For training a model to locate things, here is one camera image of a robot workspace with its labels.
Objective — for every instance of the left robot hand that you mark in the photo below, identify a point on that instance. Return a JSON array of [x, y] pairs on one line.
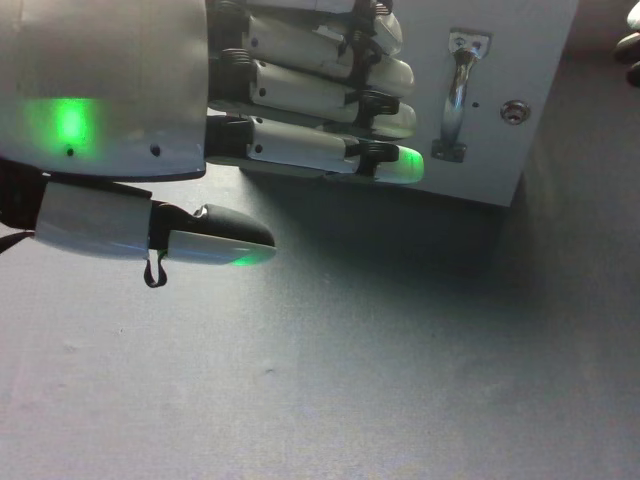
[[125, 75]]

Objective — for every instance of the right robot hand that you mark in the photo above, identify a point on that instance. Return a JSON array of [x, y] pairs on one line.
[[631, 50]]

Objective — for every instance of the grey table cloth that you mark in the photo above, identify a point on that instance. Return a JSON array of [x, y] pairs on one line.
[[300, 375]]

